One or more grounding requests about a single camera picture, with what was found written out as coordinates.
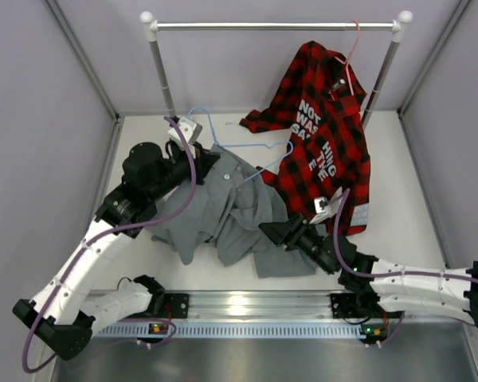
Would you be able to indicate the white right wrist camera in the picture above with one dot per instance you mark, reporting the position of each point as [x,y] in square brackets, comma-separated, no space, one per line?
[326,208]

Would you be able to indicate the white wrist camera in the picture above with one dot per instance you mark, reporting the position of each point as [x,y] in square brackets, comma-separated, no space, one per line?
[326,208]
[190,130]

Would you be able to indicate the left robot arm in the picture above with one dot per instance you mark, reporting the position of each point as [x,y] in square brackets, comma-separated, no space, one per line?
[62,315]

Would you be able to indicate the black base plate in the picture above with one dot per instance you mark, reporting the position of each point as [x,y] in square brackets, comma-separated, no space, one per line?
[174,306]
[344,305]

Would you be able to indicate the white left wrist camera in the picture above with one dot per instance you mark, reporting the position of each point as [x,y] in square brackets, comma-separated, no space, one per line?
[190,130]

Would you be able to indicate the blue wire hanger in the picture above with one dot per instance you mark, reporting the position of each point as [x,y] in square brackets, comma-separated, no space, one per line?
[287,144]

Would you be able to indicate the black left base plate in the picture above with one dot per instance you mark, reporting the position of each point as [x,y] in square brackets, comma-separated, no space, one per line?
[174,306]

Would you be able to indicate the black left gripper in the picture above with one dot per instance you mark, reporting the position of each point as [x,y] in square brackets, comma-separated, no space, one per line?
[204,159]

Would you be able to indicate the red black plaid shirt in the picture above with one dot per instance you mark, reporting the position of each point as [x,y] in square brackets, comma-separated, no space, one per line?
[319,101]

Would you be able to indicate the pink wire hanger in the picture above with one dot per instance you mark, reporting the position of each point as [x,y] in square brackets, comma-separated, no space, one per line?
[349,55]

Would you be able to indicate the slotted grey cable duct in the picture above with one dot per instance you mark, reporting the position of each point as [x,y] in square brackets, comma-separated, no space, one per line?
[220,330]

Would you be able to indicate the aluminium mounting rail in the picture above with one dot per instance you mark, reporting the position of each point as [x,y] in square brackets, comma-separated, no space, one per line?
[221,306]

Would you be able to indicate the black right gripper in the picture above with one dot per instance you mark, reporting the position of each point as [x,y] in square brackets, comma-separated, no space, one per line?
[281,232]

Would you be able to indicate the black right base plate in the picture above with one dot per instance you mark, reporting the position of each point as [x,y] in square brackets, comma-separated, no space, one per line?
[344,305]

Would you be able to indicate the white and silver clothes rack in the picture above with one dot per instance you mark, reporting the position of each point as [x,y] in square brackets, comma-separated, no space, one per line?
[397,27]

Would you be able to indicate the grey shirt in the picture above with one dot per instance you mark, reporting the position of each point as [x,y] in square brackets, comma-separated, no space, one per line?
[226,212]

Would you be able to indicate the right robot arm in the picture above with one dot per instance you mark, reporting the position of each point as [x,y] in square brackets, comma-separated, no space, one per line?
[378,284]

